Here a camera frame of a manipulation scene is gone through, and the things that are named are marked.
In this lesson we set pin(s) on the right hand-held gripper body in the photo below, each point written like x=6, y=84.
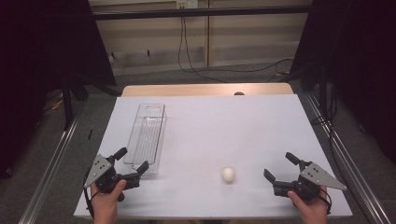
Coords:
x=314, y=177

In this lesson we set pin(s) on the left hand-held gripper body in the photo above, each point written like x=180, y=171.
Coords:
x=101, y=174

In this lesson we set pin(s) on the white egg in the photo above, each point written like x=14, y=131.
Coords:
x=228, y=174

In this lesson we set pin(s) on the person's left hand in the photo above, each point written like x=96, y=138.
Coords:
x=106, y=205

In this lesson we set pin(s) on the person's right hand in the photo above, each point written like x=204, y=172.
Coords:
x=313, y=211

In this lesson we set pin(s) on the clear plastic container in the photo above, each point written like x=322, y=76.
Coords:
x=146, y=133

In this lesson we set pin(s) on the small black floor piece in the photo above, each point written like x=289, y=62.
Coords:
x=90, y=134

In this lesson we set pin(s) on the white table mat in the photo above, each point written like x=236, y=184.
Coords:
x=233, y=130

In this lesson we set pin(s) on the black metal stand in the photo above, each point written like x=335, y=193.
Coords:
x=67, y=105
x=323, y=93

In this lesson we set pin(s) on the dark table grommet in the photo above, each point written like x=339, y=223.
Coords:
x=239, y=93

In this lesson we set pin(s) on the small yellow floor piece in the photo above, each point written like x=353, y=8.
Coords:
x=280, y=73

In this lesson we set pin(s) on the black curtain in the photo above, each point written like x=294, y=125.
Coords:
x=367, y=62
x=37, y=62

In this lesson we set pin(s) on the black horizontal bar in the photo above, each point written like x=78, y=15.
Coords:
x=199, y=12

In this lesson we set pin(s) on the aluminium floor rail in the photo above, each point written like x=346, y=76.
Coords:
x=49, y=174
x=351, y=168

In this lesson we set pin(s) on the white wall socket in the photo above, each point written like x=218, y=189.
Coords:
x=186, y=3

